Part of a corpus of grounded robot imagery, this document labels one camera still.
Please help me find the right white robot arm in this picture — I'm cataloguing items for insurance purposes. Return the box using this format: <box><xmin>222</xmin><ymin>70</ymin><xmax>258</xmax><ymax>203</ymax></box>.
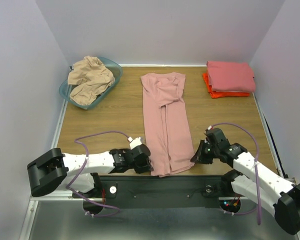
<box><xmin>191</xmin><ymin>125</ymin><xmax>300</xmax><ymax>235</ymax></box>

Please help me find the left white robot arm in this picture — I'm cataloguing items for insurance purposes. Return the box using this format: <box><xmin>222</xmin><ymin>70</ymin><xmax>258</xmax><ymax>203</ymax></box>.
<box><xmin>27</xmin><ymin>144</ymin><xmax>152</xmax><ymax>197</ymax></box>

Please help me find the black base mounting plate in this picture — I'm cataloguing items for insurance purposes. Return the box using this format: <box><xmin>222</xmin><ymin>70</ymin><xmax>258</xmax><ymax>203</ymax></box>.
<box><xmin>72</xmin><ymin>175</ymin><xmax>241</xmax><ymax>210</ymax></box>

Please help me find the folded orange t shirt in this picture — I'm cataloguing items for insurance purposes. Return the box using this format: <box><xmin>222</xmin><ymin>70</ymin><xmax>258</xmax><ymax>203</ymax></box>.
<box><xmin>202</xmin><ymin>72</ymin><xmax>250</xmax><ymax>99</ymax></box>

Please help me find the folded salmon pink t shirt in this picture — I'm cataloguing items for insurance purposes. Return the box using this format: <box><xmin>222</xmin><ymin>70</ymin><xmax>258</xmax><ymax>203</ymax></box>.
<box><xmin>206</xmin><ymin>61</ymin><xmax>256</xmax><ymax>93</ymax></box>

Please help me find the beige t shirt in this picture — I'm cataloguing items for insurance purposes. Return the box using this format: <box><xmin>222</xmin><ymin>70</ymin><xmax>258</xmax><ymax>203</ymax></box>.
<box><xmin>67</xmin><ymin>56</ymin><xmax>115</xmax><ymax>106</ymax></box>

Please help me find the teal plastic basket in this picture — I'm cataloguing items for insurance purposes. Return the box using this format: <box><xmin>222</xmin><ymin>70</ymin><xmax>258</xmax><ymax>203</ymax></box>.
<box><xmin>58</xmin><ymin>57</ymin><xmax>123</xmax><ymax>110</ymax></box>

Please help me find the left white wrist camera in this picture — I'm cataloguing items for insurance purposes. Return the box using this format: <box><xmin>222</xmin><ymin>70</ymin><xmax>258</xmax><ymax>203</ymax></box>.
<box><xmin>127</xmin><ymin>136</ymin><xmax>143</xmax><ymax>150</ymax></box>

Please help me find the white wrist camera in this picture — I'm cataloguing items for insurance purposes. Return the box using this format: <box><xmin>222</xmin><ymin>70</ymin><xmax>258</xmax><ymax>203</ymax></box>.
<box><xmin>127</xmin><ymin>136</ymin><xmax>143</xmax><ymax>150</ymax></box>
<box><xmin>205</xmin><ymin>125</ymin><xmax>215</xmax><ymax>145</ymax></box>

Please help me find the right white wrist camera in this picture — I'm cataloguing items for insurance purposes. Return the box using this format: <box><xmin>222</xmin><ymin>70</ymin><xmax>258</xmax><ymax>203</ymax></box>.
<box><xmin>205</xmin><ymin>125</ymin><xmax>215</xmax><ymax>145</ymax></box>

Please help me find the aluminium frame rail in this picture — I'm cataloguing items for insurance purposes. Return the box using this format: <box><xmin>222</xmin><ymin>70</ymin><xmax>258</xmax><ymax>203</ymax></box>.
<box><xmin>27</xmin><ymin>66</ymin><xmax>300</xmax><ymax>240</ymax></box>

